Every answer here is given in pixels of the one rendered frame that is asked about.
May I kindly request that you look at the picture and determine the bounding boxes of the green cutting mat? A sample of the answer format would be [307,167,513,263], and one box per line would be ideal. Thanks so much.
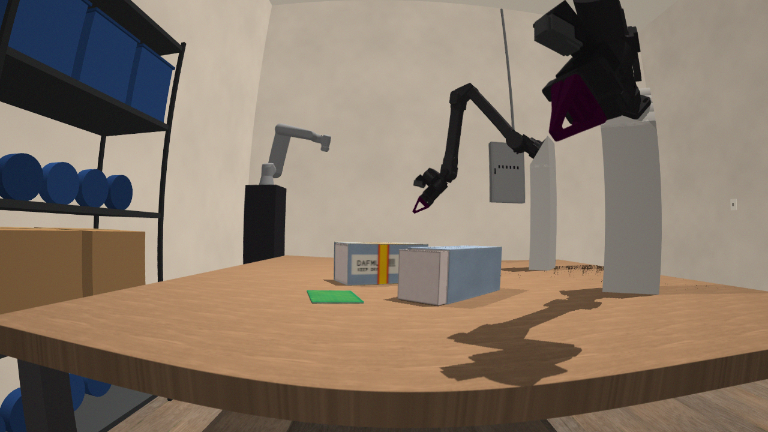
[307,290,364,304]

